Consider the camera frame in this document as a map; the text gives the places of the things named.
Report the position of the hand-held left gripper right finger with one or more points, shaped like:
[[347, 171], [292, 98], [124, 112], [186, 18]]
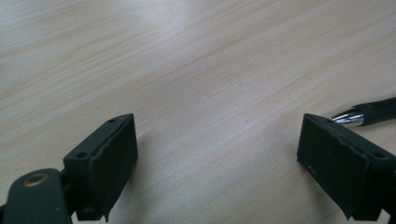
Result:
[[339, 165]]

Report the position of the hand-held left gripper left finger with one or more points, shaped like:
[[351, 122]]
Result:
[[102, 165]]

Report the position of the black pen with silver tip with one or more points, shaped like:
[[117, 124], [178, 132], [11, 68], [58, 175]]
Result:
[[370, 112]]

